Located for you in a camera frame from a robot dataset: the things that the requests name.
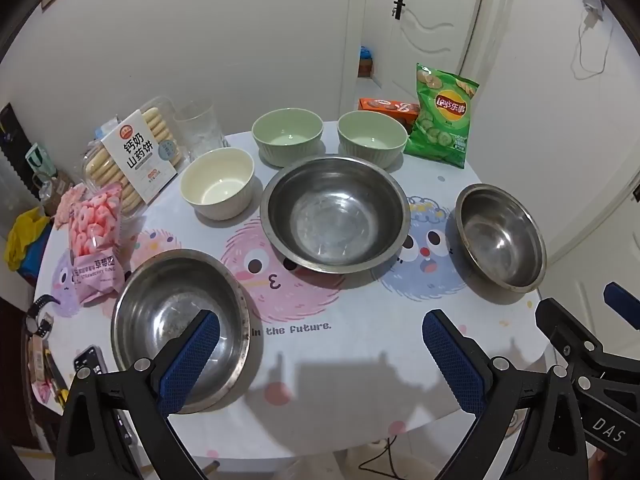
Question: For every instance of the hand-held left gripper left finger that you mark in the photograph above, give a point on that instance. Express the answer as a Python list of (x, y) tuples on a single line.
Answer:
[(192, 360)]

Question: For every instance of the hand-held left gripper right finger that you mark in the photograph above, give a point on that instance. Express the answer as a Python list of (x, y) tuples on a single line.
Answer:
[(452, 360)]

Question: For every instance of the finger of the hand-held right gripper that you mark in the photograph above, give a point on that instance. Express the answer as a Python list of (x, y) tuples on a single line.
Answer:
[(560, 330), (622, 305)]

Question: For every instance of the medium steel bowl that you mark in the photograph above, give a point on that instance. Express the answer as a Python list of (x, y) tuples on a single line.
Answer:
[(165, 305)]

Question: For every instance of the small steel bowl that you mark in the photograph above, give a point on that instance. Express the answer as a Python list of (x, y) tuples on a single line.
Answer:
[(500, 235)]

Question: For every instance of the cream ceramic bowl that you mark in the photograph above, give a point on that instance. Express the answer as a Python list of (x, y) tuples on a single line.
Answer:
[(217, 185)]

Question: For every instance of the large steel bowl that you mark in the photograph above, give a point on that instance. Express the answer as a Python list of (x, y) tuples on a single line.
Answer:
[(335, 215)]

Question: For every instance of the green ribbed ceramic bowl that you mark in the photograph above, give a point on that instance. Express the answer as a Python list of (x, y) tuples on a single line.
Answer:
[(287, 135), (372, 137)]

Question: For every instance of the pink snack packet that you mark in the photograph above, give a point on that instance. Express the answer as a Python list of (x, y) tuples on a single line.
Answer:
[(95, 240)]

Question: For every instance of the black wrist watch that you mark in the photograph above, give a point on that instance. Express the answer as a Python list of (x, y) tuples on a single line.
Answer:
[(39, 325)]

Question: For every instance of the clear biscuit tray white label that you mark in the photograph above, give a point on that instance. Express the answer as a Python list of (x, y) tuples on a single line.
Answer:
[(140, 160)]

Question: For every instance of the yellow plastic bag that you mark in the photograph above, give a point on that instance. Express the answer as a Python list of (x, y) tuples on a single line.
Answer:
[(25, 235)]

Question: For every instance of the clear textured plastic cup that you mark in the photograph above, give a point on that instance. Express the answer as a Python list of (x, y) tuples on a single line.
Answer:
[(200, 130)]

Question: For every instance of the green chips bag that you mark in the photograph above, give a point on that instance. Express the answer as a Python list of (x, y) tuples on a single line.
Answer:
[(442, 120)]

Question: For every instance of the green white packet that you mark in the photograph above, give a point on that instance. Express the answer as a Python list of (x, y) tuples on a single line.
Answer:
[(37, 157)]

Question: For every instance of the orange biscuit box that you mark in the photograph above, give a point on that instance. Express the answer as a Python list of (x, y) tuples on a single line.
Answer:
[(385, 107)]

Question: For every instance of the black panel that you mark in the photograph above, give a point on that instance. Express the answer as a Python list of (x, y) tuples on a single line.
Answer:
[(10, 130)]

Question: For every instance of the white door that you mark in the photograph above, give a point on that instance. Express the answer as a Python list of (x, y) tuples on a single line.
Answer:
[(435, 45)]

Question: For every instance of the blue bag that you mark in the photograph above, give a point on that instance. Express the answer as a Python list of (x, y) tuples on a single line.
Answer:
[(365, 52)]

